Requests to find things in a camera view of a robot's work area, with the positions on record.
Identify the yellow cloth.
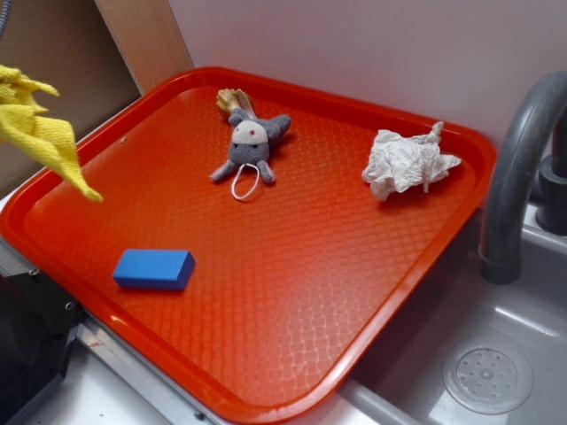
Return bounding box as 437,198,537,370
1,66,103,202

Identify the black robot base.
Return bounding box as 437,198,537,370
1,270,83,424

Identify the orange plastic tray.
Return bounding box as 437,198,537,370
1,67,496,424

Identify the grey plush toy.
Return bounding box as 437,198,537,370
211,108,292,201

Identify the crumpled white paper towel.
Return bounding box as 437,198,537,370
361,121,462,201

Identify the gold ribbed object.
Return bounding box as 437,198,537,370
215,89,257,119

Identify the blue rectangular block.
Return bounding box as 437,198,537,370
113,249,196,290

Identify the wooden board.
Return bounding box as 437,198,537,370
95,0,194,95

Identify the grey faucet spout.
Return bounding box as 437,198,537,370
479,71,566,284

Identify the grey plastic sink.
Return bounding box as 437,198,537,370
340,207,567,425

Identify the sink drain strainer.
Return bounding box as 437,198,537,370
442,337,533,415

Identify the brown cardboard panel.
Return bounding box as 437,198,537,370
1,1,139,196

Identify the dark grey faucet handle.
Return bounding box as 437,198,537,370
536,113,566,236

